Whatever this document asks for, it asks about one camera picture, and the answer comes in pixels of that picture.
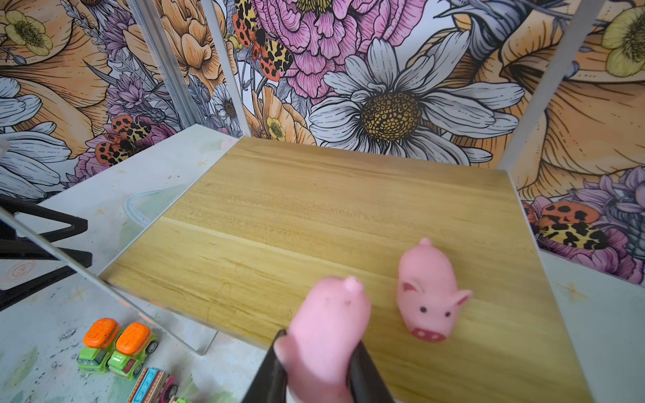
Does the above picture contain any orange green toy truck right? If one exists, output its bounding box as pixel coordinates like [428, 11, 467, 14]
[107, 322, 159, 380]

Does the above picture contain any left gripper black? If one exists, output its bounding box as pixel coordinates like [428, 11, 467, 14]
[1, 196, 88, 310]

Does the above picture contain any orange green toy truck left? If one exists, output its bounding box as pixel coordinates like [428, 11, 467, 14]
[77, 318, 121, 374]

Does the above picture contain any two-tier bamboo shelf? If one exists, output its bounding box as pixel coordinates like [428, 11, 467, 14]
[0, 0, 608, 403]

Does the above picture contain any pink toy pig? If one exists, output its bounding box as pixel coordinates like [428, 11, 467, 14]
[396, 238, 473, 343]
[273, 276, 371, 402]

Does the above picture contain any blue pink toy bus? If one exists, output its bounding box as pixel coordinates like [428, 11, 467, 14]
[127, 367, 179, 403]

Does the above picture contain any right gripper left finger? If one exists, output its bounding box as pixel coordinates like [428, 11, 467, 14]
[241, 329, 287, 403]

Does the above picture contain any orange green toy truck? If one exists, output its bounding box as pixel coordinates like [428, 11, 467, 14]
[77, 318, 121, 374]
[107, 322, 159, 380]

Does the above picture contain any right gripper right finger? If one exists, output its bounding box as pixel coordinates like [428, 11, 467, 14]
[348, 342, 395, 403]

